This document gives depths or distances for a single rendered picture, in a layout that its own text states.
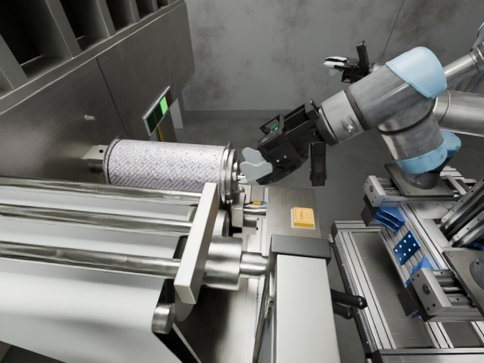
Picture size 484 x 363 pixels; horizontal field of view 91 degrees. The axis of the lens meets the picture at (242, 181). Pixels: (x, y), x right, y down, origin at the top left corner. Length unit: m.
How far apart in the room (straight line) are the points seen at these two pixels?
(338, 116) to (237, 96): 2.75
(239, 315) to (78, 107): 0.64
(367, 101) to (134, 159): 0.44
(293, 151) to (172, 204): 0.25
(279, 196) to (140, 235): 0.79
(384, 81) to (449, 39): 3.27
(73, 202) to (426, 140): 0.47
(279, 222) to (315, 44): 2.41
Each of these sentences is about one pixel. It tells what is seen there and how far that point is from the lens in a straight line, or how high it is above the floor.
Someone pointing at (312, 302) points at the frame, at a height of 1.44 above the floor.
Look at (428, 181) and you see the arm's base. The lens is 1.37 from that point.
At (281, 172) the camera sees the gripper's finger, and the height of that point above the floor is 1.32.
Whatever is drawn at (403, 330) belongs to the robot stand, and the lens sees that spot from 1.67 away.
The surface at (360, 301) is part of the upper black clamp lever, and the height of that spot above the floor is 1.37.
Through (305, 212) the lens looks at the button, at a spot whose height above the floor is 0.92.
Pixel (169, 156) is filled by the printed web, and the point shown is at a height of 1.31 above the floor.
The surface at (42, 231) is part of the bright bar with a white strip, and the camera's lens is 0.29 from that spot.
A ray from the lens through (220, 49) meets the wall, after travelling 2.94.
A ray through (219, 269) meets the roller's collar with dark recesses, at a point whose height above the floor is 1.36.
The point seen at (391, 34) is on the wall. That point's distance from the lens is 3.31.
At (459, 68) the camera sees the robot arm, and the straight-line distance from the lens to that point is 1.17.
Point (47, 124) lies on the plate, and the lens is 0.57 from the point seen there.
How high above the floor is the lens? 1.62
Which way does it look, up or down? 45 degrees down
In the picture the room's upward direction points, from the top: straight up
